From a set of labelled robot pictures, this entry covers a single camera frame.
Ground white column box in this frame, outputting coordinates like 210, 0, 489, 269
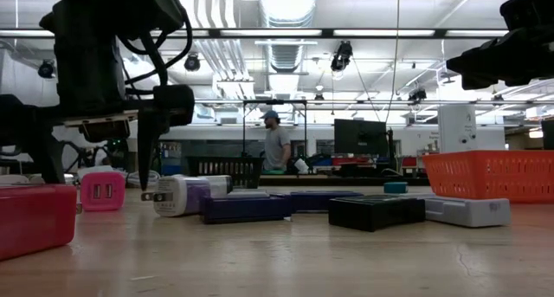
437, 104, 478, 154

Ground black left camera cable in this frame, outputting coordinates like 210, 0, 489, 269
115, 9, 195, 90

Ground pink red USB charger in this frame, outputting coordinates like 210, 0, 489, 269
80, 171, 127, 212

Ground black plastic basket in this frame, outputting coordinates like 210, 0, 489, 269
184, 155, 265, 190

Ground red storage bin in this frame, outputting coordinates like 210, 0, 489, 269
332, 156, 374, 166

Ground blue box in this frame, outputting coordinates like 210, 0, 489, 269
270, 190, 364, 215

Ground blue framed display meter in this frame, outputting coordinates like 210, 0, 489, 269
199, 194, 293, 225

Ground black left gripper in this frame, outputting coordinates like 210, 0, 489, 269
0, 0, 196, 192

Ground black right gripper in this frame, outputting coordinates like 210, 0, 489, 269
446, 0, 554, 91

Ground black aluminium rig frame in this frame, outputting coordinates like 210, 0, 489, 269
0, 27, 554, 41

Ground person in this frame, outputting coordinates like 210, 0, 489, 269
259, 109, 293, 173

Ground teal small box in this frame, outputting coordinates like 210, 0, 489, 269
383, 181, 409, 195

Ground black computer monitor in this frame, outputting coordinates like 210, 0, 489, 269
333, 118, 389, 158

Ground large red box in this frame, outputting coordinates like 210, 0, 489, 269
0, 184, 79, 262

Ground purple and white charger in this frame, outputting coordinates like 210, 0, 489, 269
141, 175, 211, 218

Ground blue storage crates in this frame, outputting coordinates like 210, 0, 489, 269
159, 141, 183, 177

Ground orange plastic basket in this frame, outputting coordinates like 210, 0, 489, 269
422, 149, 554, 205

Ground white framed display meter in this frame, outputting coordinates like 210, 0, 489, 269
406, 193, 512, 229

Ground black box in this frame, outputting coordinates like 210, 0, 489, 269
327, 194, 428, 233

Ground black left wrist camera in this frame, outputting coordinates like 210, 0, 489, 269
97, 0, 188, 41

